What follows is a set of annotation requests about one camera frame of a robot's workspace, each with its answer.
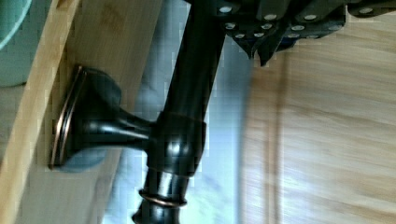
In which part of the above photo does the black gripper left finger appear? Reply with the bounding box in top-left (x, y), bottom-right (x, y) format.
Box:
top-left (214, 0), bottom-right (292, 66)

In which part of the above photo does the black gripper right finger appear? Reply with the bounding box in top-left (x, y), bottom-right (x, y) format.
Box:
top-left (278, 0), bottom-right (395, 50)

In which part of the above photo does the large bamboo cutting board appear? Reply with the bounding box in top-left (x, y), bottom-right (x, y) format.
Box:
top-left (240, 13), bottom-right (396, 224)

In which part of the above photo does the light green bowl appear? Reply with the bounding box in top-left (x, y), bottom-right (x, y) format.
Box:
top-left (0, 0), bottom-right (32, 87)

